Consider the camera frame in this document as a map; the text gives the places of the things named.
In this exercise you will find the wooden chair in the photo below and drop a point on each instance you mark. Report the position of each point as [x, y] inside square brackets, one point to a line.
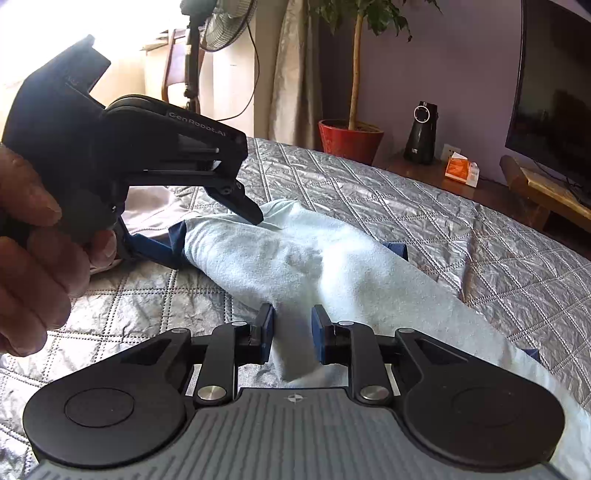
[173, 69]

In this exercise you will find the wooden television stand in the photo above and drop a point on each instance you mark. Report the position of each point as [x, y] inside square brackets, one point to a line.
[545, 189]

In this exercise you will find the green indoor tree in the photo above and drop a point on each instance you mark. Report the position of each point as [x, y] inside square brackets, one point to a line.
[355, 83]

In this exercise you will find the silver quilted bedspread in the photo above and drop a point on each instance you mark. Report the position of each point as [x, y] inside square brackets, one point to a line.
[392, 207]

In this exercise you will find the pale pink garment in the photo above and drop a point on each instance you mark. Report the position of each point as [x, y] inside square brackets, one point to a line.
[147, 207]

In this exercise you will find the black standing fan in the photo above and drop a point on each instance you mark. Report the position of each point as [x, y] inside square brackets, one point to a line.
[226, 27]

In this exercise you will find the dark wooden low table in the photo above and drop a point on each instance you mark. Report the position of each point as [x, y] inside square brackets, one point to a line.
[415, 173]

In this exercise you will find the red flower pot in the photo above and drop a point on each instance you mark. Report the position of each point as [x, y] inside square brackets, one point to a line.
[351, 143]

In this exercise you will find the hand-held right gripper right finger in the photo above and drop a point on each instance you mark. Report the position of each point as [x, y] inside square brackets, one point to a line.
[319, 334]

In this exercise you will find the orange tissue pack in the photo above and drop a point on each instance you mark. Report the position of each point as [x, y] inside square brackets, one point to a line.
[461, 170]

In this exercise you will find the black television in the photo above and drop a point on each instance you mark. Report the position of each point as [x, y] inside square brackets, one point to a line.
[554, 92]

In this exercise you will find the white wall socket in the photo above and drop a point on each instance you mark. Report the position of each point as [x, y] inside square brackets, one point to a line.
[451, 151]

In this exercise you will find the beige curtain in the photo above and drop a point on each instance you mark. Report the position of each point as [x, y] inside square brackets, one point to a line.
[295, 92]

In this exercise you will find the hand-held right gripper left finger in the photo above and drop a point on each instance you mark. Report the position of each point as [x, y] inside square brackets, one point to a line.
[267, 334]

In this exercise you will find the black cone speaker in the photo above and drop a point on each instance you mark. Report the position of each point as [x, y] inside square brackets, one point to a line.
[421, 138]

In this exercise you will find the printed blue raglan shirt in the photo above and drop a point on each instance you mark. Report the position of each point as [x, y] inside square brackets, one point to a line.
[286, 258]

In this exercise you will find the person's left hand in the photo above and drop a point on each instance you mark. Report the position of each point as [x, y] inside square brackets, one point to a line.
[37, 286]

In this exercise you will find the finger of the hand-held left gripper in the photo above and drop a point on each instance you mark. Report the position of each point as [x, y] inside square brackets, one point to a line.
[244, 205]

